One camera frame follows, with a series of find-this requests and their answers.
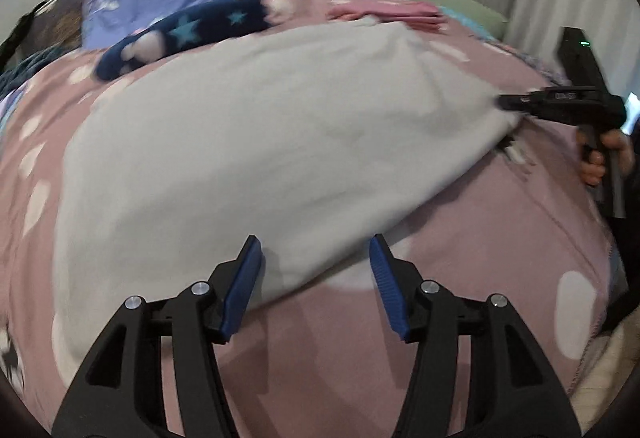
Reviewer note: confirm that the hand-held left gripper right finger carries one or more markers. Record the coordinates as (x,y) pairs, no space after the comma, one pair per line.
(387,288)

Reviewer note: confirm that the floral print cloth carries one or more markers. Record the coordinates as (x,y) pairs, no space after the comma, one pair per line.
(542,66)

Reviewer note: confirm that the light blue printed sheet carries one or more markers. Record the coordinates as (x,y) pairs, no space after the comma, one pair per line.
(475,26)

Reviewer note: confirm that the black garment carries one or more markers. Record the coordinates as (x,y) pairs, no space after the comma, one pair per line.
(20,31)

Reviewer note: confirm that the dark patterned headboard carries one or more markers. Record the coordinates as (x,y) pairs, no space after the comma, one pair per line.
(65,18)

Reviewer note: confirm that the light grey shirt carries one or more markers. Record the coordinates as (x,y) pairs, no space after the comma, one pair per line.
(275,133)

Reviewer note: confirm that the pink polka-dot blanket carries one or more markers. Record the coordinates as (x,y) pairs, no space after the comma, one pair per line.
(500,228)

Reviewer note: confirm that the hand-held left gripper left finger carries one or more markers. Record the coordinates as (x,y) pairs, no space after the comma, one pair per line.
(242,288)

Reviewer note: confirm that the navy star-print garment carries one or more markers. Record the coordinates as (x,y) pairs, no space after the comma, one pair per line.
(200,26)

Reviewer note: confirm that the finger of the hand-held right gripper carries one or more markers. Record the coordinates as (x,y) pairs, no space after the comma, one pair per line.
(520,103)

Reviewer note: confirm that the folded pink clothes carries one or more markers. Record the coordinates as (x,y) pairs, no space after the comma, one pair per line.
(390,8)

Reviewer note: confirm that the cream textured rug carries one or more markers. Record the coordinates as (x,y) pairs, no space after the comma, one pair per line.
(610,368)

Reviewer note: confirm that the dark teal fleece blanket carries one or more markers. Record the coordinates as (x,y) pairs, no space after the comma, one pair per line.
(25,68)

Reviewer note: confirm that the person's right hand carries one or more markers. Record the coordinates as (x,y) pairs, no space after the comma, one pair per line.
(592,168)

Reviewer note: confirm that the green pillow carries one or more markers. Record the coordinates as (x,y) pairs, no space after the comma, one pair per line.
(465,8)

